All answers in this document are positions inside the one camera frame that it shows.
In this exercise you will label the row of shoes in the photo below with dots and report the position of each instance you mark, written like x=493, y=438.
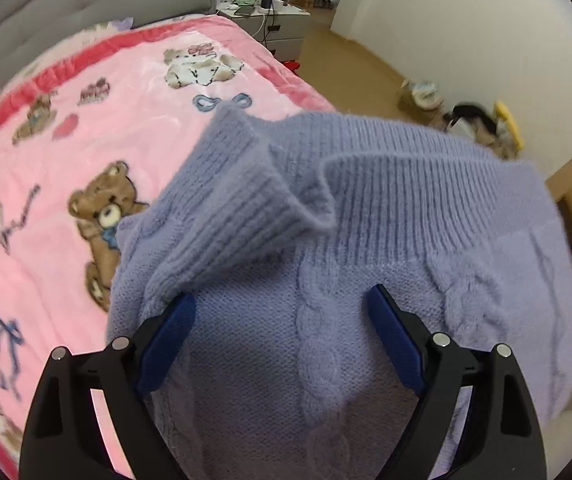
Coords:
x=313, y=2

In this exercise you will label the pink teddy bear blanket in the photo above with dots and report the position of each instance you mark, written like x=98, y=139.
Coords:
x=116, y=125

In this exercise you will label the yellow plastic item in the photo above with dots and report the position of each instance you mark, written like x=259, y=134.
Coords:
x=508, y=122

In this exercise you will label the white nightstand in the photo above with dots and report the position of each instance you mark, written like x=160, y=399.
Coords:
x=288, y=27

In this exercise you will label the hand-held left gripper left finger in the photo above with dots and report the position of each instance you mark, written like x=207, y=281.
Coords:
x=166, y=345

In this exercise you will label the small red item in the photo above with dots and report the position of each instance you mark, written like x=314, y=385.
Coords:
x=292, y=65

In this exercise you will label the black smartphone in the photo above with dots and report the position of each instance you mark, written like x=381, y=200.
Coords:
x=244, y=11

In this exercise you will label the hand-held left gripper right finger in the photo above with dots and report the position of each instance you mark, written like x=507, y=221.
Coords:
x=396, y=340

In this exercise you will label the black bag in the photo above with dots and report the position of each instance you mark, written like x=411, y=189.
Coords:
x=471, y=115

